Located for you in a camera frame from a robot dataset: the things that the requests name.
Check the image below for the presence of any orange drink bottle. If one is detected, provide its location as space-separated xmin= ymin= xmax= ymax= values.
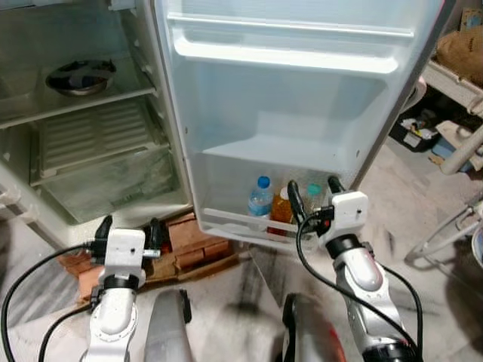
xmin=269 ymin=187 xmax=297 ymax=236

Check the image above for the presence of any white fridge door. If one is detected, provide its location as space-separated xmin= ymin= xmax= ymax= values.
xmin=153 ymin=0 xmax=458 ymax=251

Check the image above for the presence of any white fridge body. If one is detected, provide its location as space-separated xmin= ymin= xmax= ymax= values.
xmin=0 ymin=0 xmax=194 ymax=250

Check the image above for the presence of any teal cap bottle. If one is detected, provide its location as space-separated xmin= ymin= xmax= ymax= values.
xmin=303 ymin=183 xmax=327 ymax=216

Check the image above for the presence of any red brick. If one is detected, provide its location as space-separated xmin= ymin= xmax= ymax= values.
xmin=168 ymin=213 xmax=202 ymax=253
xmin=177 ymin=240 xmax=233 ymax=262

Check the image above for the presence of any blue label water bottle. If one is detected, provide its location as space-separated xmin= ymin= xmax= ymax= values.
xmin=248 ymin=176 xmax=274 ymax=219

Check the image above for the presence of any clear crisper drawer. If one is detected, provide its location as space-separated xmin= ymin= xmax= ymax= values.
xmin=38 ymin=147 xmax=183 ymax=224

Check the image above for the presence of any wooden plank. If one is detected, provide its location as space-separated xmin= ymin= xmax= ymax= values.
xmin=143 ymin=253 xmax=242 ymax=284

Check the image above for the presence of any black tray with items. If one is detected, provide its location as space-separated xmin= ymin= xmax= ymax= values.
xmin=390 ymin=113 xmax=443 ymax=153

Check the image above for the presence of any grey robot left leg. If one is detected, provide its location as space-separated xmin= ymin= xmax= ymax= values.
xmin=143 ymin=290 xmax=193 ymax=362

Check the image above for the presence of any grey robot leg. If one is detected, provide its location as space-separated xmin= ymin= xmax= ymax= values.
xmin=143 ymin=290 xmax=193 ymax=362
xmin=281 ymin=293 xmax=349 ymax=362

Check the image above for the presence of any white pipe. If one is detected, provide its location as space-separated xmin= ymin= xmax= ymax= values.
xmin=441 ymin=124 xmax=483 ymax=175

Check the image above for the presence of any grey robot right leg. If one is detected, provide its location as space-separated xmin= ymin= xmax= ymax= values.
xmin=281 ymin=293 xmax=349 ymax=362

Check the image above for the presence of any metal bowl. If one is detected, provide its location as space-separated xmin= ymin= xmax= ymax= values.
xmin=45 ymin=60 xmax=118 ymax=97

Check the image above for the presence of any white plastic rack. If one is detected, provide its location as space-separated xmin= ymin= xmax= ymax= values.
xmin=423 ymin=60 xmax=483 ymax=115

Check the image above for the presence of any brown paper bag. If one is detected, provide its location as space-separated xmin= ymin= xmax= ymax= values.
xmin=436 ymin=29 xmax=483 ymax=87

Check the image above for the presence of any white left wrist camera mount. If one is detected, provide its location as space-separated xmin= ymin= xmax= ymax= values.
xmin=106 ymin=229 xmax=146 ymax=278

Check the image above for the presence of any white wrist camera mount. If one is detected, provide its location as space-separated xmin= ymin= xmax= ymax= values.
xmin=330 ymin=192 xmax=371 ymax=238
xmin=106 ymin=229 xmax=146 ymax=278

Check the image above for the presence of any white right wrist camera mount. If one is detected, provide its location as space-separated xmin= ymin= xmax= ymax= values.
xmin=330 ymin=192 xmax=371 ymax=238

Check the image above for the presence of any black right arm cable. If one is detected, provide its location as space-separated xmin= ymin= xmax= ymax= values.
xmin=296 ymin=217 xmax=423 ymax=355

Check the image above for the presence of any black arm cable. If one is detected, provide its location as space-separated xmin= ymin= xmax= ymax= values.
xmin=296 ymin=217 xmax=423 ymax=355
xmin=0 ymin=243 xmax=95 ymax=362

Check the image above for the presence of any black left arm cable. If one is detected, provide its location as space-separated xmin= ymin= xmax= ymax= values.
xmin=0 ymin=243 xmax=95 ymax=362

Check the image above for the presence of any metal tube frame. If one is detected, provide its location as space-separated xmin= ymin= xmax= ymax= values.
xmin=405 ymin=192 xmax=483 ymax=265

